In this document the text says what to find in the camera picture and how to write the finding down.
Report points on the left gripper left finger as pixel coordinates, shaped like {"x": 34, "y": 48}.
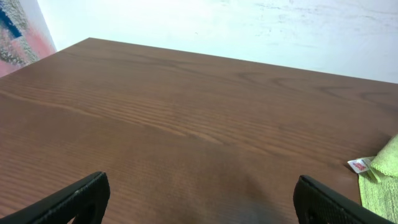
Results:
{"x": 83, "y": 202}

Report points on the green microfiber cloth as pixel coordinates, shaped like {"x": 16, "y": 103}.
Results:
{"x": 377, "y": 178}

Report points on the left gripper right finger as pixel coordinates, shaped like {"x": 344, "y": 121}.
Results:
{"x": 316, "y": 203}

